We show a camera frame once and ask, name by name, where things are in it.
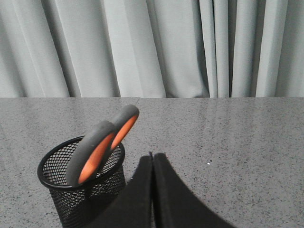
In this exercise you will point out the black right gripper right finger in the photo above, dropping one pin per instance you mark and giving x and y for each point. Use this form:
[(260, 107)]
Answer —
[(175, 206)]

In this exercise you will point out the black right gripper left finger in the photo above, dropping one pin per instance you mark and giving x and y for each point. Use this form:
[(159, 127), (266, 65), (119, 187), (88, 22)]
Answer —
[(132, 208)]

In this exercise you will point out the grey orange handled scissors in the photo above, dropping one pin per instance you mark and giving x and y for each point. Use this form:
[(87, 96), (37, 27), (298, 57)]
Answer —
[(95, 148)]

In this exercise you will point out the light grey pleated curtain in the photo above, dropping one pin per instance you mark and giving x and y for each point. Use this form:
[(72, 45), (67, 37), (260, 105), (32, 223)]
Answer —
[(151, 48)]

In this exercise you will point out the black wire mesh bucket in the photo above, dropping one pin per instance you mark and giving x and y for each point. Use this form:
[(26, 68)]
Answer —
[(77, 207)]

